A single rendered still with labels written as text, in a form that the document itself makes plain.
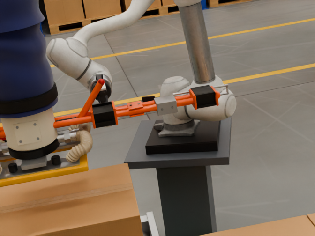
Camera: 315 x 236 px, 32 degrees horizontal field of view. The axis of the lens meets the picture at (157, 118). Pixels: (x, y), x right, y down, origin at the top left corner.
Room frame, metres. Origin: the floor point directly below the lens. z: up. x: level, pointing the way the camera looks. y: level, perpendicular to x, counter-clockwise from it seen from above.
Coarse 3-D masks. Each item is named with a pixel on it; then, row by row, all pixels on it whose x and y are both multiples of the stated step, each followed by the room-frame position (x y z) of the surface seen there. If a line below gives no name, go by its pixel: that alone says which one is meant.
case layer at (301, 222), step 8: (304, 216) 2.02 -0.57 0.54; (312, 216) 2.01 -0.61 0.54; (256, 224) 2.01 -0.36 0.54; (264, 224) 2.00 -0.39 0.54; (272, 224) 2.00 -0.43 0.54; (280, 224) 1.99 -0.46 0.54; (288, 224) 1.98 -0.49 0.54; (296, 224) 1.97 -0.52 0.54; (304, 224) 1.97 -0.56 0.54; (312, 224) 1.96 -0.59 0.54; (216, 232) 1.99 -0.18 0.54; (224, 232) 1.99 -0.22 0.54; (232, 232) 1.98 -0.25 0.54; (240, 232) 1.97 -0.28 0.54; (248, 232) 1.96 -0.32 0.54; (256, 232) 1.95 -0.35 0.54; (264, 232) 1.95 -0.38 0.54; (272, 232) 1.94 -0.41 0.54; (280, 232) 1.93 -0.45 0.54; (288, 232) 1.92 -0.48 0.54; (296, 232) 1.92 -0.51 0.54; (304, 232) 1.91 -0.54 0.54; (312, 232) 1.90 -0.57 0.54
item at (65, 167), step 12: (84, 156) 1.67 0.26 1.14; (12, 168) 1.61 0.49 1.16; (36, 168) 1.62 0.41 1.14; (48, 168) 1.61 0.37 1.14; (60, 168) 1.61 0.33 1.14; (72, 168) 1.60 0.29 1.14; (84, 168) 1.60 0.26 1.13; (0, 180) 1.58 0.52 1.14; (12, 180) 1.58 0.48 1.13; (24, 180) 1.58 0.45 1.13
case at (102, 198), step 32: (0, 192) 1.86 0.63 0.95; (32, 192) 1.82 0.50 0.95; (64, 192) 1.79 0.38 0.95; (96, 192) 1.76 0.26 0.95; (128, 192) 1.72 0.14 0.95; (0, 224) 1.63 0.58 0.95; (32, 224) 1.60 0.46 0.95; (64, 224) 1.57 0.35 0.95; (96, 224) 1.55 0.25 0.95; (128, 224) 1.56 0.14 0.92
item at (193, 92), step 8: (200, 88) 1.81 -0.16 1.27; (208, 88) 1.80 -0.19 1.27; (192, 96) 1.77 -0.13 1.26; (200, 96) 1.76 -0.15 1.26; (208, 96) 1.76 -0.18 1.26; (216, 96) 1.76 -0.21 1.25; (192, 104) 1.79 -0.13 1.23; (200, 104) 1.76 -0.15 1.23; (208, 104) 1.76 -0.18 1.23; (216, 104) 1.76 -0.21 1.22
